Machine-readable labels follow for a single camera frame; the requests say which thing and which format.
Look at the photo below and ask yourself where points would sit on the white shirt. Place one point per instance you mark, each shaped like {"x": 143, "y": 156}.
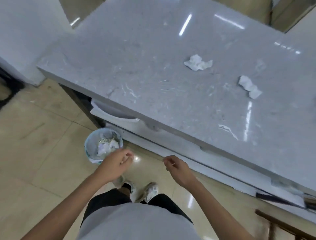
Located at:
{"x": 135, "y": 222}

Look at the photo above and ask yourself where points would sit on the person's right hand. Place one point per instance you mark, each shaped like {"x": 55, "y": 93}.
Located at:
{"x": 180, "y": 171}

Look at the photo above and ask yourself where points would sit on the light blue trash bin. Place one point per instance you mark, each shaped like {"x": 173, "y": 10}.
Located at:
{"x": 91, "y": 145}

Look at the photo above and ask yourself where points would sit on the large crumpled white tissue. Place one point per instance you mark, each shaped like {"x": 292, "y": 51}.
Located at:
{"x": 197, "y": 63}

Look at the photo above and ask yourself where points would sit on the small torn tissue scrap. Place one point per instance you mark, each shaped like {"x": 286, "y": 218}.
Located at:
{"x": 228, "y": 129}

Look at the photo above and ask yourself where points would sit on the person's left hand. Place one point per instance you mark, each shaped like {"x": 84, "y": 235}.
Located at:
{"x": 112, "y": 165}

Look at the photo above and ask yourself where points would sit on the crumpled paper waste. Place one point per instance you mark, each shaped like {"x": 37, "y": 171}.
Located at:
{"x": 106, "y": 145}

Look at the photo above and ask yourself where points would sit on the white right sneaker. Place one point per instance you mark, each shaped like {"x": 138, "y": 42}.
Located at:
{"x": 150, "y": 191}

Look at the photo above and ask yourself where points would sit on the black shorts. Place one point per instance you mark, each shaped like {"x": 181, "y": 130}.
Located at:
{"x": 106, "y": 200}

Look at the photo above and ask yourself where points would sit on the long crumpled white tissue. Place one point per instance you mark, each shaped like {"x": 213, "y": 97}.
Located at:
{"x": 249, "y": 86}

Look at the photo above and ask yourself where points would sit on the person's left forearm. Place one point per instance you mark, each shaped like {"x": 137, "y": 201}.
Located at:
{"x": 66, "y": 210}

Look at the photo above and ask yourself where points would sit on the white left sneaker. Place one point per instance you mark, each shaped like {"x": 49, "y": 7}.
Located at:
{"x": 132, "y": 189}

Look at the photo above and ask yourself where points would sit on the person's right forearm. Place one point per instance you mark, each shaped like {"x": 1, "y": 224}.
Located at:
{"x": 217, "y": 212}

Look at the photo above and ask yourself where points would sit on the person's left fingers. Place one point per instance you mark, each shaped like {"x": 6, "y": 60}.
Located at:
{"x": 128, "y": 155}

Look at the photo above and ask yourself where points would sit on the brown wooden chair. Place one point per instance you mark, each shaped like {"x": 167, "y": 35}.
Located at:
{"x": 276, "y": 222}

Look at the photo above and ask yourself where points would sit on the person's right fingers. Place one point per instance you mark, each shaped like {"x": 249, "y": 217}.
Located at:
{"x": 169, "y": 162}

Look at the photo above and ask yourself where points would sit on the white sneaker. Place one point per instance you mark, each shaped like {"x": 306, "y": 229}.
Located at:
{"x": 132, "y": 189}
{"x": 150, "y": 191}

